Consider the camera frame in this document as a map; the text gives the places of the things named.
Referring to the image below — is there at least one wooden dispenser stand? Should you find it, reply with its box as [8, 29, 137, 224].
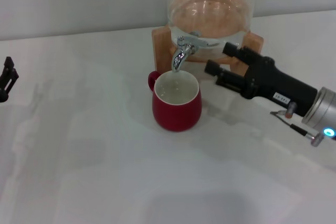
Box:
[151, 26, 264, 77]

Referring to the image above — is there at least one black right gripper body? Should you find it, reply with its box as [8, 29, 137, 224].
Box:
[240, 56, 319, 118]

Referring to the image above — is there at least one chrome faucet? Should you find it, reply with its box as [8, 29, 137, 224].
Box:
[172, 35, 220, 74]

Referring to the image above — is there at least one silver cable connector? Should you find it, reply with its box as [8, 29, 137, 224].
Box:
[269, 101, 298, 119]
[288, 123, 326, 148]

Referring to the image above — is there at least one glass water dispenser jar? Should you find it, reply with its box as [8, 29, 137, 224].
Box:
[165, 0, 255, 61]

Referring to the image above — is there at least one red ceramic cup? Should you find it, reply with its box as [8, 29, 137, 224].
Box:
[148, 70, 203, 132]

